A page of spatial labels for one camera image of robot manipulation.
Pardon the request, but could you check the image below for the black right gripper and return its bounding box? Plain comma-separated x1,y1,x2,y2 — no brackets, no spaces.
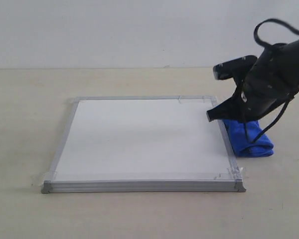
206,74,299,122

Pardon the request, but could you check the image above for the blue cloth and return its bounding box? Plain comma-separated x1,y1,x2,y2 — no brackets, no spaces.
224,119,275,157

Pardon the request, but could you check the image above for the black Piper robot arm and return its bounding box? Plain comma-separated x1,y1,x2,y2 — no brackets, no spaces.
207,40,299,122

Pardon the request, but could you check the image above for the white board with aluminium frame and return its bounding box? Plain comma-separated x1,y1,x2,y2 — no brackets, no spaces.
41,96,246,194

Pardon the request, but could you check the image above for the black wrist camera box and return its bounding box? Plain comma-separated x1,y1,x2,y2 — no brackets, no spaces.
213,55,258,86

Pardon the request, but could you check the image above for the black camera cable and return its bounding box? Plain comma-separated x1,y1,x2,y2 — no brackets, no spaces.
239,18,299,144

